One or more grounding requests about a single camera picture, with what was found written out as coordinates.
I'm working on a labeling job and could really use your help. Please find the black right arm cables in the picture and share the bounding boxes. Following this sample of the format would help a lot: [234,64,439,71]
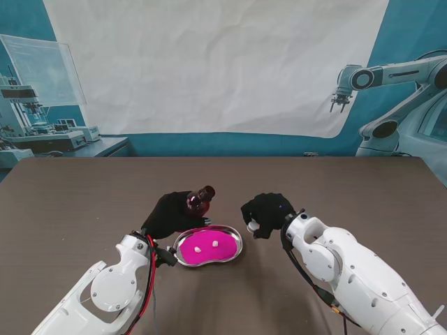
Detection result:
[281,223,360,335]

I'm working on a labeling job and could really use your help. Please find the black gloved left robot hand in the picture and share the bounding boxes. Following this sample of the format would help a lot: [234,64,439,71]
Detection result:
[140,191,212,241]

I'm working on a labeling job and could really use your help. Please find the steel kidney-shaped tray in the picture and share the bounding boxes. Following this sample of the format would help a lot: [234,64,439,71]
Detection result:
[173,225,244,269]

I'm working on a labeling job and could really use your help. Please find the magenta tray liner pad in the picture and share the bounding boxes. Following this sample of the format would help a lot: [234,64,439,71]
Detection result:
[179,229,237,265]

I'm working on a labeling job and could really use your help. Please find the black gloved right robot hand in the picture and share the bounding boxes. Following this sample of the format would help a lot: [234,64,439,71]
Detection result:
[240,193,298,240]

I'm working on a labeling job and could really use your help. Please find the blue lab print banner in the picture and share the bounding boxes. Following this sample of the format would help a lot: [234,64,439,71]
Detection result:
[0,0,447,182]

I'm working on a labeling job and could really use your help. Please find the red transparent sample bottle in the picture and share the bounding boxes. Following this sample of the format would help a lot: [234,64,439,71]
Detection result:
[186,185,217,219]

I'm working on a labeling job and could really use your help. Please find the white wrinkled backdrop sheet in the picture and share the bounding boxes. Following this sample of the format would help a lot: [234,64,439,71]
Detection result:
[42,0,390,140]

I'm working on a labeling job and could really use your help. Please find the red black left arm cables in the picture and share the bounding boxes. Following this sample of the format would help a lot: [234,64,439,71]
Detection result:
[122,234,158,335]

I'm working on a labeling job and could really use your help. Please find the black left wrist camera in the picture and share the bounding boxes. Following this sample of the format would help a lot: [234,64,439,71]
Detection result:
[153,246,177,268]

